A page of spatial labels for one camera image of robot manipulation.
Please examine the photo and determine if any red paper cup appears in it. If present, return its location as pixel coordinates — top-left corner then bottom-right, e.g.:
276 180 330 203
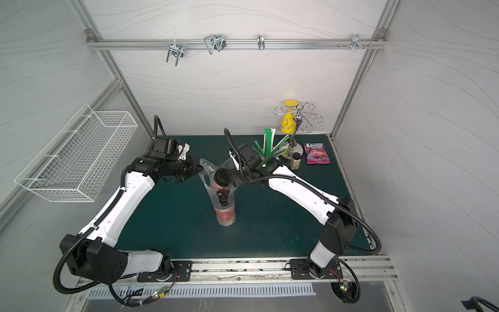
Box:
214 192 236 227
211 168 233 195

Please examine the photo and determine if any clear plastic carrier bag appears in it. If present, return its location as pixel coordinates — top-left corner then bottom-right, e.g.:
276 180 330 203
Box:
198 159 237 227

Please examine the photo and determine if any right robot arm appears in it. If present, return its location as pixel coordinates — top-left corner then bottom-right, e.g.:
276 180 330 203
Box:
229 141 382 279

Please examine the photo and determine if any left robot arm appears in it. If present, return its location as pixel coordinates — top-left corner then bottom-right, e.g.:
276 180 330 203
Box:
53 135 203 295

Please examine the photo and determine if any green straws bundle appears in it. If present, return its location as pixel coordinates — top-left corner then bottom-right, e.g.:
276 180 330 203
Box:
253 128 291 159

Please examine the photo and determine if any small brown bottle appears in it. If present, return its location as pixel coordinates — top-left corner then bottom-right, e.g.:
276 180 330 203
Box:
289 152 301 170

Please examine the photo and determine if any yellow hanging cup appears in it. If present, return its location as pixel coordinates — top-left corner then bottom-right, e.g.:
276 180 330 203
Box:
281 100 299 135

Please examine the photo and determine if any pink snack packet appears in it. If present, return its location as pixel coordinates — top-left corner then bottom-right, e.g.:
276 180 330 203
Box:
304 143 331 165

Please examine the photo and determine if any metal spiral cup stand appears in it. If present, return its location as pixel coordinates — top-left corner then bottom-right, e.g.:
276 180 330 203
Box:
273 102 324 160

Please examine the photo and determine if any metal u-bolt hook left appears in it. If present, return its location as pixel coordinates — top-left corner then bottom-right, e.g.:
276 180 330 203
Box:
166 42 185 66

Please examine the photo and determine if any metal u-bolt hook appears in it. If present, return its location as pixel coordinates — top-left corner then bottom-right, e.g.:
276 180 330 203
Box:
166 42 185 66
203 34 227 55

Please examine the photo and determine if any small metal clip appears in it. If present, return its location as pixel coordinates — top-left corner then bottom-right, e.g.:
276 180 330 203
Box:
257 35 265 51

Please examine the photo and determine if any metal u-bolt hook middle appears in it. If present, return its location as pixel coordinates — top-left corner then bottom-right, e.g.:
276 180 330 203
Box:
203 34 227 55

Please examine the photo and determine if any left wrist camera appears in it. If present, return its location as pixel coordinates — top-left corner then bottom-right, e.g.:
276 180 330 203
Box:
177 143 190 161

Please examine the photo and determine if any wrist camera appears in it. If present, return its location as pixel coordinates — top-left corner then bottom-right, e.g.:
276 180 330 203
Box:
177 143 190 161
229 150 240 170

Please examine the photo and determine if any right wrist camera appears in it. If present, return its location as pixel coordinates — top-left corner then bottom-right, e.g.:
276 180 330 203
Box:
229 150 240 170

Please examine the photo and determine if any white wire basket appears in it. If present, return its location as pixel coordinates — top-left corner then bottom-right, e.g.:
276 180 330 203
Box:
14 104 138 203

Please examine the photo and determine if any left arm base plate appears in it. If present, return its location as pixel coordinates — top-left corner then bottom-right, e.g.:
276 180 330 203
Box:
137 260 192 283

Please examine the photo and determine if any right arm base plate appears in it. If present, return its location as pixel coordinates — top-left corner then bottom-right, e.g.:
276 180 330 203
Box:
284 258 343 280

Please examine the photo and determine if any white slotted cable duct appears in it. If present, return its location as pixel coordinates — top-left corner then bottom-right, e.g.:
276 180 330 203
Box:
87 283 317 300

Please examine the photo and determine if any horizontal aluminium rail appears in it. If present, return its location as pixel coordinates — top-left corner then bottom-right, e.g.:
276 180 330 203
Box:
87 37 387 51

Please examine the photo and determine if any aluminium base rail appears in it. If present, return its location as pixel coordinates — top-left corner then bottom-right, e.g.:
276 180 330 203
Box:
79 255 398 286

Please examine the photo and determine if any metal bracket hook right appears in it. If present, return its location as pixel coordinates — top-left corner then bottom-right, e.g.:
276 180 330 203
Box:
338 35 372 50

